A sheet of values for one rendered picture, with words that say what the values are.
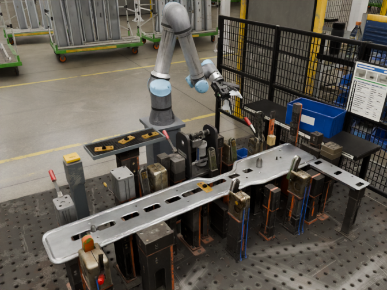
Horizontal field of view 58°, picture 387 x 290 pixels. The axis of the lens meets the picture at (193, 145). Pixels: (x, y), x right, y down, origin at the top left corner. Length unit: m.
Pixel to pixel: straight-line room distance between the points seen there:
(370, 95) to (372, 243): 0.78
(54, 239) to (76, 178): 0.33
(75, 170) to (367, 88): 1.57
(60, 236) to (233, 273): 0.76
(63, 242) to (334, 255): 1.21
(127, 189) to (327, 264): 0.97
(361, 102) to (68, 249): 1.67
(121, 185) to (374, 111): 1.40
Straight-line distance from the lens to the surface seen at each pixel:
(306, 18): 3.81
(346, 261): 1.85
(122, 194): 1.57
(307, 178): 1.72
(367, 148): 2.12
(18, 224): 2.11
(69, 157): 1.64
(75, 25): 8.27
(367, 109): 2.18
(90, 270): 1.24
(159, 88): 1.94
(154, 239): 1.34
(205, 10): 9.65
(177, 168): 1.71
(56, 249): 1.42
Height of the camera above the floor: 1.93
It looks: 28 degrees down
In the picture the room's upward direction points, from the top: straight up
